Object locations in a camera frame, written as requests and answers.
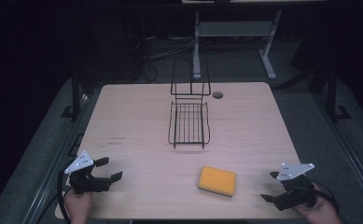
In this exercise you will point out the grey metal desk frame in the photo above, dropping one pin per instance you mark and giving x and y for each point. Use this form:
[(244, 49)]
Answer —
[(232, 28)]

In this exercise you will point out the aluminium frame rail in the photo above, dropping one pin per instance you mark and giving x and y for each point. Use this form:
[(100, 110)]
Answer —
[(347, 146), (58, 158)]

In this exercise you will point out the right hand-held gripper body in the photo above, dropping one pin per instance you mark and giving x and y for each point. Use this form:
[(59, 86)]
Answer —
[(297, 191)]

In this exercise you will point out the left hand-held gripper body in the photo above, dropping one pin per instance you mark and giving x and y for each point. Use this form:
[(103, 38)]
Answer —
[(82, 182)]

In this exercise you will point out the person's right hand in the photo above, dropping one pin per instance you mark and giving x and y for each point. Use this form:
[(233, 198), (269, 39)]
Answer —
[(320, 213)]

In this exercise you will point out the black metal post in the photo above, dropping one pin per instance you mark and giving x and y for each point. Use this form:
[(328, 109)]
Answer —
[(76, 93), (332, 93)]

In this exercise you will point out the person's left hand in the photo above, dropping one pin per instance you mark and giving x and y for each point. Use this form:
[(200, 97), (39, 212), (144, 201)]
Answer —
[(78, 207)]

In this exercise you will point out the yellow sponge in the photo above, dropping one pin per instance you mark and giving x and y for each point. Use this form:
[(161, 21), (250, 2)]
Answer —
[(216, 181)]

